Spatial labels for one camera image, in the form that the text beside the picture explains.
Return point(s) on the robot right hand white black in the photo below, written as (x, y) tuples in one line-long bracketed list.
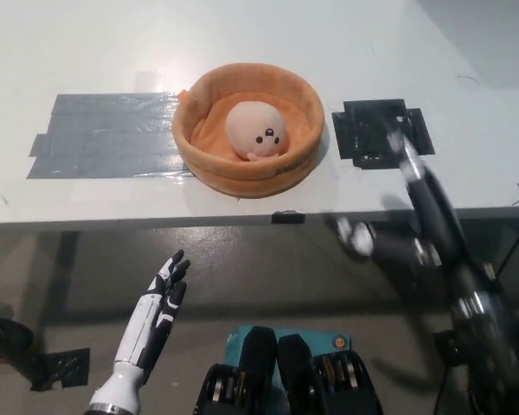
[(437, 216)]

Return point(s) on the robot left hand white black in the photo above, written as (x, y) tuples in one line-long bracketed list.
[(151, 315)]

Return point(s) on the cream dumpling plush toy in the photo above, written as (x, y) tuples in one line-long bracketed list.
[(253, 129)]

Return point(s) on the robot torso black teal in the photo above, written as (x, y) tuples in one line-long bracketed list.
[(285, 376)]

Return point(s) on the black tape patch on table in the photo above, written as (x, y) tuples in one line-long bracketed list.
[(363, 129)]

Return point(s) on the dark object on floor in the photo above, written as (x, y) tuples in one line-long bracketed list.
[(4, 333)]

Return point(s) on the black clip on table edge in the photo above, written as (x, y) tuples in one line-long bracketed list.
[(288, 217)]

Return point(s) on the orange plush round basket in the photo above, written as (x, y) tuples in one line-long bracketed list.
[(207, 164)]

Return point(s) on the grey duct tape patch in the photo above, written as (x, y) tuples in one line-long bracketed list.
[(108, 136)]

